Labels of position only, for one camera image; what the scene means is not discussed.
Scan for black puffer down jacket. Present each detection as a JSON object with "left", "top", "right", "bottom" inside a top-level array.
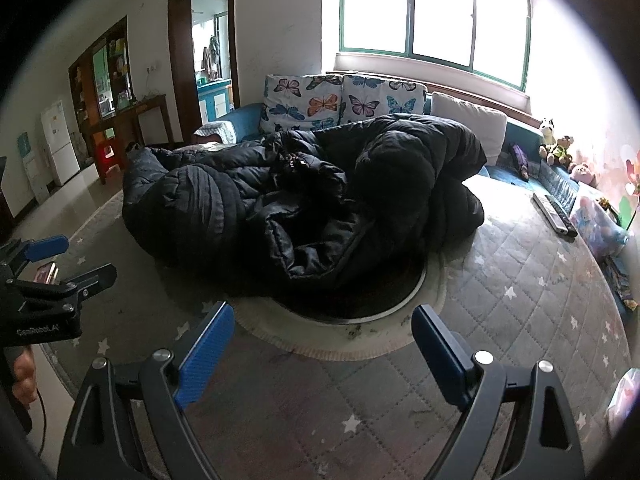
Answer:
[{"left": 122, "top": 114, "right": 487, "bottom": 299}]

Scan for person's left hand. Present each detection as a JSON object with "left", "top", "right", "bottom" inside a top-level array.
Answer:
[{"left": 12, "top": 347, "right": 37, "bottom": 408}]

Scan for red plastic stool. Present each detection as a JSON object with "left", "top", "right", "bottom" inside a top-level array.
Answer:
[{"left": 94, "top": 136, "right": 127, "bottom": 181}]

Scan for white refrigerator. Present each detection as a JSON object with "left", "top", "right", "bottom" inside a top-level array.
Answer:
[{"left": 40, "top": 101, "right": 80, "bottom": 186}]

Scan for grey quilted star mat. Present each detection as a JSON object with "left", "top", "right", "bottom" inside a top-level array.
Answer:
[{"left": 46, "top": 177, "right": 631, "bottom": 479}]

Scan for brown wooden display cabinet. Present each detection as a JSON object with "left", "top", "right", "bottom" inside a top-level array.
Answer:
[{"left": 68, "top": 18, "right": 134, "bottom": 157}]

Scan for brown wooden side table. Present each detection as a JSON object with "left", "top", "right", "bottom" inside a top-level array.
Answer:
[{"left": 116, "top": 94, "right": 176, "bottom": 145}]

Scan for round induction cooker plate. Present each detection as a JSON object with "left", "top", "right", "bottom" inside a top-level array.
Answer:
[{"left": 273, "top": 255, "right": 427, "bottom": 324}]

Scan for pastel printed plastic bag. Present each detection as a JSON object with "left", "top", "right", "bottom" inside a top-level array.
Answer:
[{"left": 570, "top": 195, "right": 628, "bottom": 260}]

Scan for grey remote control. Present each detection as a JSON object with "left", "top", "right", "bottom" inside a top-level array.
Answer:
[{"left": 533, "top": 192, "right": 578, "bottom": 238}]

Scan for colourful pinwheel toy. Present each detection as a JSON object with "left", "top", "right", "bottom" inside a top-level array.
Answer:
[{"left": 610, "top": 143, "right": 639, "bottom": 230}]

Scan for pink plush toy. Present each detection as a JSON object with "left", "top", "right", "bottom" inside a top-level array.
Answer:
[{"left": 570, "top": 164, "right": 597, "bottom": 186}]

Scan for blue sofa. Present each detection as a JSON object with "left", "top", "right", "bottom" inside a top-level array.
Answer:
[{"left": 192, "top": 94, "right": 632, "bottom": 311}]

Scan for purple plush toy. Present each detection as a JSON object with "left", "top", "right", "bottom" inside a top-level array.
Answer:
[{"left": 510, "top": 144, "right": 529, "bottom": 182}]

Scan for left butterfly print cushion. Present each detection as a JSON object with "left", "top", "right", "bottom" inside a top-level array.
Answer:
[{"left": 259, "top": 74, "right": 343, "bottom": 133}]

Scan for butterfly print cushion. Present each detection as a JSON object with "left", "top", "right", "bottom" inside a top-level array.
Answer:
[
  {"left": 341, "top": 75, "right": 427, "bottom": 124},
  {"left": 259, "top": 74, "right": 343, "bottom": 133}
]

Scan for plush teddy bear toys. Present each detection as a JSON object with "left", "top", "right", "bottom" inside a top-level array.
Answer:
[{"left": 538, "top": 119, "right": 575, "bottom": 171}]

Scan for white plain cushion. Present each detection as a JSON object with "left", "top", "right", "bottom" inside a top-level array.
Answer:
[{"left": 431, "top": 92, "right": 508, "bottom": 166}]

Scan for right butterfly print cushion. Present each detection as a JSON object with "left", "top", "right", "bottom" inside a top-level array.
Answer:
[{"left": 341, "top": 75, "right": 427, "bottom": 124}]

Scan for green framed window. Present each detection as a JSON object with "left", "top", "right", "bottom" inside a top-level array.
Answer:
[{"left": 338, "top": 0, "right": 532, "bottom": 90}]

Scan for dark brown door frame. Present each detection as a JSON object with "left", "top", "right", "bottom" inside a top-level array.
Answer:
[{"left": 167, "top": 0, "right": 240, "bottom": 144}]

